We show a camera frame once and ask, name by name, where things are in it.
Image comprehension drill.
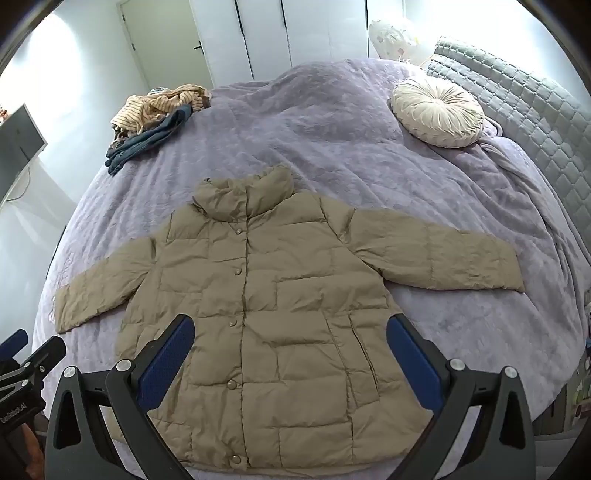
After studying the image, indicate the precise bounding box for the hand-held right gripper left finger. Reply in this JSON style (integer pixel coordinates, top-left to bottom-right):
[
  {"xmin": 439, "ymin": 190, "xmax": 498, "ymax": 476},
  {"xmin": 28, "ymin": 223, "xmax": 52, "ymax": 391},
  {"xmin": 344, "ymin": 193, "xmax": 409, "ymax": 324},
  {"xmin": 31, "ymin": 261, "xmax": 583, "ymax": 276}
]
[{"xmin": 45, "ymin": 314, "xmax": 197, "ymax": 480}]

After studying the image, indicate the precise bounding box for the flat screen monitor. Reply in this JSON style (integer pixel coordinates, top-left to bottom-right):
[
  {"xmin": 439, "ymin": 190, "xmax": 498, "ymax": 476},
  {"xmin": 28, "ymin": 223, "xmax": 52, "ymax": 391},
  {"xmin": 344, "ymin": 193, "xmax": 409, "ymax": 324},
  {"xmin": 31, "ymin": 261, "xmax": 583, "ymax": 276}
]
[{"xmin": 0, "ymin": 104, "xmax": 48, "ymax": 201}]

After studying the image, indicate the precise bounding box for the dark blue garment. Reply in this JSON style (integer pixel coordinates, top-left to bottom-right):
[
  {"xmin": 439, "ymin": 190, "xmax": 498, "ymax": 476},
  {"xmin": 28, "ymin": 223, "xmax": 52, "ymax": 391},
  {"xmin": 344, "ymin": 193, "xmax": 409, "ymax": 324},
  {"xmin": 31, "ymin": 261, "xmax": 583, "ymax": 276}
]
[{"xmin": 105, "ymin": 104, "xmax": 194, "ymax": 176}]

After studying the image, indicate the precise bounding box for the beige striped garment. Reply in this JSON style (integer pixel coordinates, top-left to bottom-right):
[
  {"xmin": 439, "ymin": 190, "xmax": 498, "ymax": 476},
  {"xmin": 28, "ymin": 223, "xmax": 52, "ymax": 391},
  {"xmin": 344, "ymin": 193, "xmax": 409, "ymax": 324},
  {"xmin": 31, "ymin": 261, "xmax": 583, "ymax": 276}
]
[{"xmin": 111, "ymin": 84, "xmax": 213, "ymax": 137}]

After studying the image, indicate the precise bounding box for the purple fleece blanket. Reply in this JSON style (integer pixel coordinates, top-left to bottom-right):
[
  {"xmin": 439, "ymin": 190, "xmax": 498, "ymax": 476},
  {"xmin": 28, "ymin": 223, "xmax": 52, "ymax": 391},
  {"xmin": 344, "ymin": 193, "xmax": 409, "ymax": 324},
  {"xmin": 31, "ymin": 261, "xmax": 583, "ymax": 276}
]
[{"xmin": 32, "ymin": 58, "xmax": 591, "ymax": 480}]

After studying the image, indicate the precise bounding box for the grey quilted headboard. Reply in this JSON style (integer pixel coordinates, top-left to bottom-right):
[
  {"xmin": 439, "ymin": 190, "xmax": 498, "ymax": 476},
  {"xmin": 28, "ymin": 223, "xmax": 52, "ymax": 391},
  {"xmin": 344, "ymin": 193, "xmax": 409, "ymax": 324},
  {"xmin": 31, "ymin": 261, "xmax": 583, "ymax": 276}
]
[{"xmin": 422, "ymin": 37, "xmax": 591, "ymax": 232}]

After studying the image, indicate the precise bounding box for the thin monitor cable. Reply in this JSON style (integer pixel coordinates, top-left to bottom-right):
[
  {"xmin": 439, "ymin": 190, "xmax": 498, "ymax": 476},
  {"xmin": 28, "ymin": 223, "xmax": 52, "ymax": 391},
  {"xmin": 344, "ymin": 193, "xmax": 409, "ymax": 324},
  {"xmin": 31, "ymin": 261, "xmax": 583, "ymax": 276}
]
[{"xmin": 0, "ymin": 166, "xmax": 34, "ymax": 204}]

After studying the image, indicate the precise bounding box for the white floral pillow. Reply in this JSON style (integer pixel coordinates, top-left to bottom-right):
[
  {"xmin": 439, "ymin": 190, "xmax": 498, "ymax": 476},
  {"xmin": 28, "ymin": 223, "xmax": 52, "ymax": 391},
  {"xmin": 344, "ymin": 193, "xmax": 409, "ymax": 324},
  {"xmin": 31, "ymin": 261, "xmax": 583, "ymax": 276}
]
[{"xmin": 368, "ymin": 19, "xmax": 428, "ymax": 65}]

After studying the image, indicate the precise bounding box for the round cream pleated cushion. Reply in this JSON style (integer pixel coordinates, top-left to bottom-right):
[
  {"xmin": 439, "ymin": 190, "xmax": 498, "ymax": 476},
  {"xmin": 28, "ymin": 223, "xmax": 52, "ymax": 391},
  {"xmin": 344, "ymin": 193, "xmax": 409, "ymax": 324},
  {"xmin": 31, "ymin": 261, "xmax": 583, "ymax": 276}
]
[{"xmin": 392, "ymin": 76, "xmax": 485, "ymax": 148}]

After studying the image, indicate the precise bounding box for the white wardrobe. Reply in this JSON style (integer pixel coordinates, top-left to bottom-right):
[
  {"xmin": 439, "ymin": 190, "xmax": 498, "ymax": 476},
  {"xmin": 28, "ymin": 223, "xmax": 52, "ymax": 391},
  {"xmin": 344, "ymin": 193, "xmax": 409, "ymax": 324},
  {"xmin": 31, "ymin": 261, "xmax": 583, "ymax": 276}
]
[{"xmin": 189, "ymin": 0, "xmax": 370, "ymax": 88}]

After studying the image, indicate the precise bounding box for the white room door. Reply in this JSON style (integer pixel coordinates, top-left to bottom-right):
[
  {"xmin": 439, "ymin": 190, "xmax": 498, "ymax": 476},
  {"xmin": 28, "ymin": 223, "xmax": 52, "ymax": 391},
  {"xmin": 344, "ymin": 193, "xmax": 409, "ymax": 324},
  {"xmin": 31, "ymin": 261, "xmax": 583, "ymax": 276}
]
[{"xmin": 116, "ymin": 0, "xmax": 215, "ymax": 90}]

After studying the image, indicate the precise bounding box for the khaki puffer jacket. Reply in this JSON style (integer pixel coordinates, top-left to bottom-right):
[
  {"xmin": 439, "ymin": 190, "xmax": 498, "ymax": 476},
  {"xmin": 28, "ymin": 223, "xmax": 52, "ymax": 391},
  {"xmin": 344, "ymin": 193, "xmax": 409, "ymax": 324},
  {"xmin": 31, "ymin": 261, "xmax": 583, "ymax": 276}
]
[{"xmin": 53, "ymin": 165, "xmax": 526, "ymax": 462}]

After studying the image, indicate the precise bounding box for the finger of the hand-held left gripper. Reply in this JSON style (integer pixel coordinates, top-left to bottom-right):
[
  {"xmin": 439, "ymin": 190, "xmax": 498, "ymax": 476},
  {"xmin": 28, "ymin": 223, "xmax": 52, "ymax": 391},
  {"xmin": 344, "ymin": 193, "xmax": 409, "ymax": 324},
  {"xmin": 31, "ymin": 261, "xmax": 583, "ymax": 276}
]
[
  {"xmin": 0, "ymin": 336, "xmax": 66, "ymax": 386},
  {"xmin": 0, "ymin": 328, "xmax": 29, "ymax": 360}
]

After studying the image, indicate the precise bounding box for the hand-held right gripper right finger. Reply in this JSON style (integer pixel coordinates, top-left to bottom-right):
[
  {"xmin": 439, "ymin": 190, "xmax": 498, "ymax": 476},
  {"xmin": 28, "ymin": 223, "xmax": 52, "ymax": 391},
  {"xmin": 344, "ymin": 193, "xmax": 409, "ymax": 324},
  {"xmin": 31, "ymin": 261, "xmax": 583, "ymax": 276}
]
[{"xmin": 385, "ymin": 313, "xmax": 536, "ymax": 480}]

